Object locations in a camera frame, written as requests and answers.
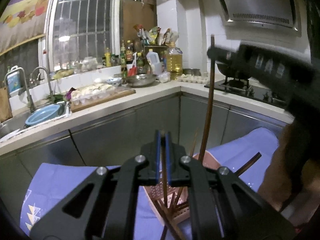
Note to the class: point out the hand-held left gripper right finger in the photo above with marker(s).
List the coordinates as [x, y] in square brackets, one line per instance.
[168, 160]

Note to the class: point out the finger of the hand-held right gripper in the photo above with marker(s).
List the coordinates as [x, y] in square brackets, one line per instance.
[222, 53]

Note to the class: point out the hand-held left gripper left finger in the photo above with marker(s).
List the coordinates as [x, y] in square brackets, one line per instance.
[158, 160]

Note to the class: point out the straight thin chopstick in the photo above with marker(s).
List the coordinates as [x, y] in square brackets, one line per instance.
[164, 155]

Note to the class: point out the long curved chopstick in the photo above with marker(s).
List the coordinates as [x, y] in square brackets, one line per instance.
[211, 92]

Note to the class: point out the brown perforated chopstick basket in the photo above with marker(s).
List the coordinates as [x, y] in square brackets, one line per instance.
[210, 159]

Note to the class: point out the bundle of wooden chopsticks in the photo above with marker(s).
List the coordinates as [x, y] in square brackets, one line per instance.
[250, 161]

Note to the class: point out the person's right forearm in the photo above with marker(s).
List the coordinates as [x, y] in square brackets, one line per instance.
[282, 170]

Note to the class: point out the black open wok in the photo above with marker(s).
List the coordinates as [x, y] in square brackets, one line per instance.
[222, 68]

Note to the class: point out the black gas stove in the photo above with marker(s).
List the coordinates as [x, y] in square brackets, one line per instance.
[237, 90]

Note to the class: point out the white egg tray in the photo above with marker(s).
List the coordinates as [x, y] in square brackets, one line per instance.
[192, 79]

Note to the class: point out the large cooking oil bottle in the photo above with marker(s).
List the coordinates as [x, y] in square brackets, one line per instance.
[174, 63]

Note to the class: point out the grey kitchen counter cabinet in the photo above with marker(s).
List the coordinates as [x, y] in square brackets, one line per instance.
[112, 130]

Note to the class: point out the clear bag of white food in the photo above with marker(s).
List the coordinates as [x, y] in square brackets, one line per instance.
[164, 78]

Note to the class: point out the steel range hood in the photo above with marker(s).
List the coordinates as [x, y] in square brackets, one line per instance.
[260, 2]

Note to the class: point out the white plastic jug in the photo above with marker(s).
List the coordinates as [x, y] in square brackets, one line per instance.
[153, 63]

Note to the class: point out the pile of snack bags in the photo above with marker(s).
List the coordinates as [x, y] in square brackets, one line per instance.
[155, 36]

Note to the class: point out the long wooden board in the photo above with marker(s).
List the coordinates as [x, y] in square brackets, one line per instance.
[120, 93]

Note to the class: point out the steel mixing bowl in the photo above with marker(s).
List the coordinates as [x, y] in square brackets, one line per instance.
[140, 80]

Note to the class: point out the blue white porcelain bowl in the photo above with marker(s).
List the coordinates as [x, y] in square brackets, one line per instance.
[113, 81]

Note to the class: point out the brown cardboard panel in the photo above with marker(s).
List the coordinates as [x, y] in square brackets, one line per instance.
[137, 17]

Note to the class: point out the clear egg tray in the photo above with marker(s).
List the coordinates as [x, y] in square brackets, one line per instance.
[92, 93]

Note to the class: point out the row of condiment bottles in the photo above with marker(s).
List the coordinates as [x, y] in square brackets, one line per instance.
[125, 55]

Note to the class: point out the blue printed tablecloth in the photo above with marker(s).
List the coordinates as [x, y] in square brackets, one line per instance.
[62, 180]

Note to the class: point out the blue plastic basin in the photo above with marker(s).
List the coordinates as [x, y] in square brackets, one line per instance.
[42, 116]

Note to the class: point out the curved steel faucet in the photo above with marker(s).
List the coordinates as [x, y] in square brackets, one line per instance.
[48, 80]

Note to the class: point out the barred kitchen window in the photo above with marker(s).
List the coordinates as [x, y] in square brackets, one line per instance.
[82, 22]

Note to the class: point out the steel kitchen sink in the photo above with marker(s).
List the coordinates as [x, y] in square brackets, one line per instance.
[12, 127]

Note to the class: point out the tall square steel faucet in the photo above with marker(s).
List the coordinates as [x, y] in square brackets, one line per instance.
[25, 85]

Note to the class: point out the small wooden cutting board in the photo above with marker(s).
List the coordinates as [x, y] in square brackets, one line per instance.
[5, 105]

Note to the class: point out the white water purifier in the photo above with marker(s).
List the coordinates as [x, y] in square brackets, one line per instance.
[13, 80]

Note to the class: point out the fruit print wall poster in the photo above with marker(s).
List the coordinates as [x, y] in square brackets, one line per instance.
[22, 15]

